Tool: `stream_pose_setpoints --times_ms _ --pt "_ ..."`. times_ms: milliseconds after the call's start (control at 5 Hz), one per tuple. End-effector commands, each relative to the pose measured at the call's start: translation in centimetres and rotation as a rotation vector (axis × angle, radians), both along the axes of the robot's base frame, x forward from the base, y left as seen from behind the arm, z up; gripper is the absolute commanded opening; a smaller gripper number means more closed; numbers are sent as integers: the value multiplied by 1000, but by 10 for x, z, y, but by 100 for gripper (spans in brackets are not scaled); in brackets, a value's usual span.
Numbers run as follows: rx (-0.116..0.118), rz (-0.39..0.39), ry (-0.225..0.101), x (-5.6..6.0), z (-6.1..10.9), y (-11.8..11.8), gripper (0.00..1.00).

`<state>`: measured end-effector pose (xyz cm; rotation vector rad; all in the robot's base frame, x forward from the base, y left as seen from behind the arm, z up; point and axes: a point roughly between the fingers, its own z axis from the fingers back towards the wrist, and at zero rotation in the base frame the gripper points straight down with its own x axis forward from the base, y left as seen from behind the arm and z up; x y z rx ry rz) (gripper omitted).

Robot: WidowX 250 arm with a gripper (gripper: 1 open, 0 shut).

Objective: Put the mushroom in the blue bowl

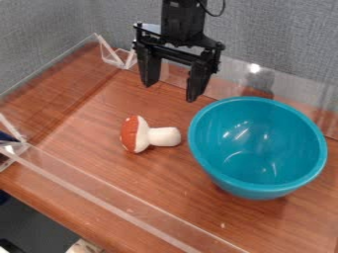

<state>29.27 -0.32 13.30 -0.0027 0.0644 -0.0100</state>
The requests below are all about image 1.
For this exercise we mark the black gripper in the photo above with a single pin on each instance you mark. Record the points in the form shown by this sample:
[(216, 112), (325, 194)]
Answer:
[(179, 39)]

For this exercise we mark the red and white toy mushroom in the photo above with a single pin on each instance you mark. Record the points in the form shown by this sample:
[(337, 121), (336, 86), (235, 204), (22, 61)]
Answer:
[(138, 136)]

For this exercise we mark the blue plastic bowl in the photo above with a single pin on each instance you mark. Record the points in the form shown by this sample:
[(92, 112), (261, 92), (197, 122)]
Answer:
[(260, 148)]

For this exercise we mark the clear acrylic barrier wall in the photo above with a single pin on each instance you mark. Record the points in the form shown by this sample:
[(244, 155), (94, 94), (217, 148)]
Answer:
[(141, 203)]

